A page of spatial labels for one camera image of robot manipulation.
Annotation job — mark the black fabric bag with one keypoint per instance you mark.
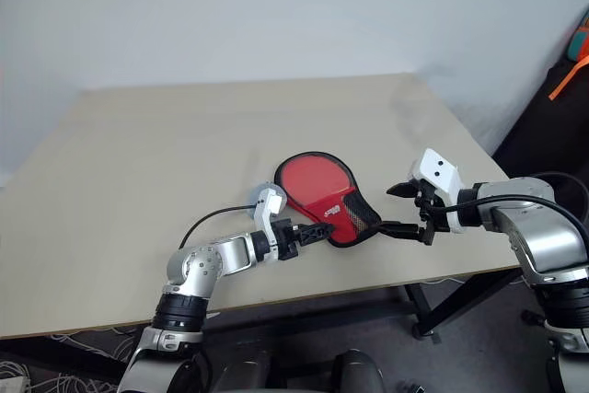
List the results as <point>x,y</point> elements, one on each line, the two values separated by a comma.
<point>552,135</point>

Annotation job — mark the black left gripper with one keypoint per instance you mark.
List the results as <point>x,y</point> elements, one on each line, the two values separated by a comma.
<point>287,246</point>

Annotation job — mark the orange and teal object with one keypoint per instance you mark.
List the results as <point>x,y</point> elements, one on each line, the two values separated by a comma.
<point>580,38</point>

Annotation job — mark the red and black paddle case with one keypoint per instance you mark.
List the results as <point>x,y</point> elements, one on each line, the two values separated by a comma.
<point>347,233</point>

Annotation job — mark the red table tennis paddle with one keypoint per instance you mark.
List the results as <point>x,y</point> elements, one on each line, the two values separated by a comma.
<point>313,176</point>

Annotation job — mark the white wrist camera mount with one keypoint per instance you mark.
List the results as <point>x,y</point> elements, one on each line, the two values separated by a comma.
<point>264,218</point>
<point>437,172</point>

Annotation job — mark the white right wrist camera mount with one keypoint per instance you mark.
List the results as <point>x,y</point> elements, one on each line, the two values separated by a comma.
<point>437,172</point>

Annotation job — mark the white power strip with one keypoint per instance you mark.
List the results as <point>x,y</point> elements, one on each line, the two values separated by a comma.
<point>13,384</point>

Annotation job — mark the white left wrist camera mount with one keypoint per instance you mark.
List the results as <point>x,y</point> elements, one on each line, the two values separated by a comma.
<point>264,218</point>

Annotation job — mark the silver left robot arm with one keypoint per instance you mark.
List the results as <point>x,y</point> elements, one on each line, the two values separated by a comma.
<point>230,252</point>

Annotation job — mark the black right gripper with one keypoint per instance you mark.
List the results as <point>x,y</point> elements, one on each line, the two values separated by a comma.
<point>425,202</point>

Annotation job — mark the dark grey rounded shape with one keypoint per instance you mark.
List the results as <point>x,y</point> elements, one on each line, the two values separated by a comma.
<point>253,367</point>
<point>356,372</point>

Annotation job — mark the black metal table frame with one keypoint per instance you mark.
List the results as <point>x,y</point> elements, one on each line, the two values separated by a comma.
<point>421,308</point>

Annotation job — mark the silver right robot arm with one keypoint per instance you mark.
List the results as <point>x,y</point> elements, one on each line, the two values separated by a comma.
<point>543,232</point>

